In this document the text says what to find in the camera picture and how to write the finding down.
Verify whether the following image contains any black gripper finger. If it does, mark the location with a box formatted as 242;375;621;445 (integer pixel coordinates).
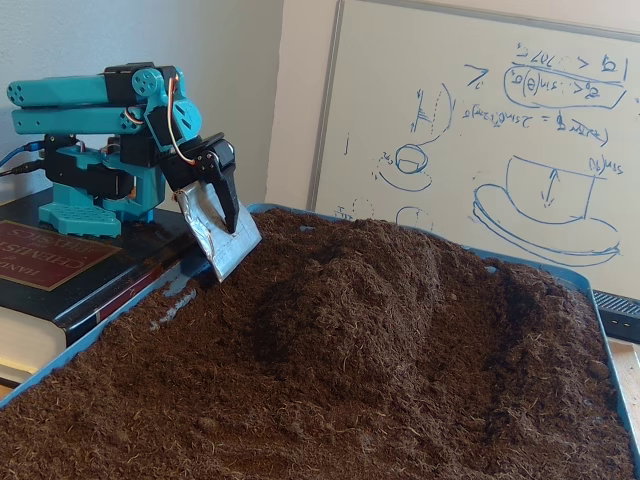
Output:
196;148;241;235

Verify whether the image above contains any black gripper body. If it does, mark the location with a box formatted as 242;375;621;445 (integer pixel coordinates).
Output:
158;132;236;194

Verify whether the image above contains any brown soil pile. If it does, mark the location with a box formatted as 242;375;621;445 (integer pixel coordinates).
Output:
0;208;636;480

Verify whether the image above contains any black controller box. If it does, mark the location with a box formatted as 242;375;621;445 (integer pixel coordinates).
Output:
42;128;80;152

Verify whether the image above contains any black chemistry physics handbook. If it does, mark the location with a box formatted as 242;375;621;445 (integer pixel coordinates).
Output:
0;194;219;389

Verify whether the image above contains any blue plastic tray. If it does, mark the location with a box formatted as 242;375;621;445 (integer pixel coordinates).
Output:
0;202;640;480

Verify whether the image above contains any whiteboard with blue drawings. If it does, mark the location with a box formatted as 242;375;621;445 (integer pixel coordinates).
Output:
307;0;640;301

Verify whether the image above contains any black vented electronic box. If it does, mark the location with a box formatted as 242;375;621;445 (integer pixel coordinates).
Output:
591;289;640;345

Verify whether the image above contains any red white servo wire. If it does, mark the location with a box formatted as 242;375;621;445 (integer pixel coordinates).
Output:
119;74;199;169

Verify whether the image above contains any black cable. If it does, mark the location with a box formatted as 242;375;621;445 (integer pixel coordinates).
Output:
0;160;49;177

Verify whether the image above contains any blue cable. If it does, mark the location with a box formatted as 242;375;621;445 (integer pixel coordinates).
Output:
0;141;47;169

